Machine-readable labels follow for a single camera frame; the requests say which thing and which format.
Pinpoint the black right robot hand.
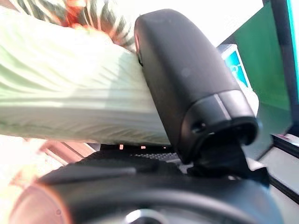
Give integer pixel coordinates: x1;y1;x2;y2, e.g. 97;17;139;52
9;8;285;224

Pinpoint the napa cabbage white green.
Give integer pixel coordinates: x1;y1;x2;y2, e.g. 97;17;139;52
0;7;171;147

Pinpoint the white teal printed box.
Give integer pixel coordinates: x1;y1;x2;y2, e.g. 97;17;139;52
217;43;260;112

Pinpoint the striped green watermelon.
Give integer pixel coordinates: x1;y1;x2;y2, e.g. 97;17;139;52
17;0;137;53

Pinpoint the orange pumpkin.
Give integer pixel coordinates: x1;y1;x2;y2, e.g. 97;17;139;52
62;0;101;30

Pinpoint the wooden cabbage crate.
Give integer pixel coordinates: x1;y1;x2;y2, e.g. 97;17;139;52
22;136;102;170

